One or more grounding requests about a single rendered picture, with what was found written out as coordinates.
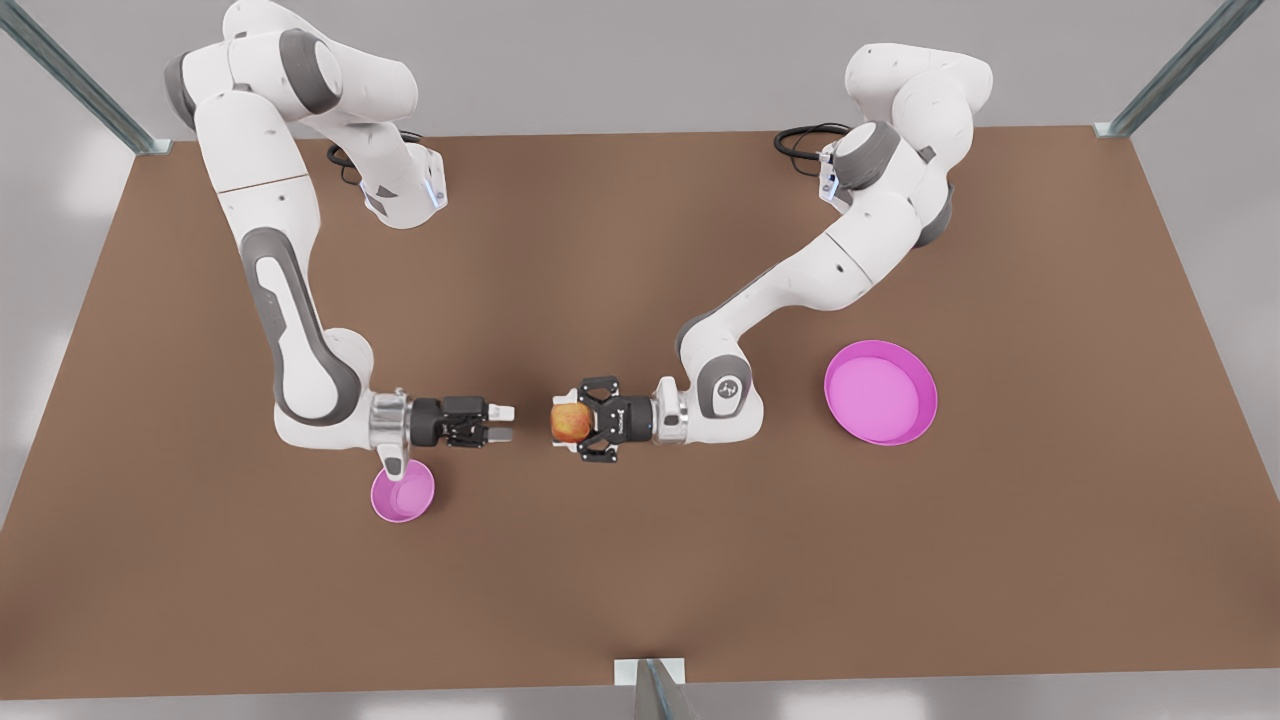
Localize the red yellow apple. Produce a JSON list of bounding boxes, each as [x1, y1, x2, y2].
[[550, 400, 594, 444]]

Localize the pink small bowl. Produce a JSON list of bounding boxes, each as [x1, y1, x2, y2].
[[371, 458, 437, 524]]

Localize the pink round plate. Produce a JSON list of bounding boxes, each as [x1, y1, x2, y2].
[[824, 340, 939, 447]]

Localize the silver frame post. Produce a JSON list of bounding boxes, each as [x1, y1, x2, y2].
[[0, 0, 173, 157], [1093, 0, 1267, 139], [613, 657, 687, 720]]

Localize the black right arm cable loop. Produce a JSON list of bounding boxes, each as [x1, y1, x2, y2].
[[327, 130, 427, 188]]

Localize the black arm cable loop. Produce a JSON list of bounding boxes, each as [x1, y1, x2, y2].
[[773, 122, 852, 163], [327, 130, 427, 188]]

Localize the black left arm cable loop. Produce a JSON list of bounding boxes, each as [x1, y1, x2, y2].
[[773, 122, 852, 163]]

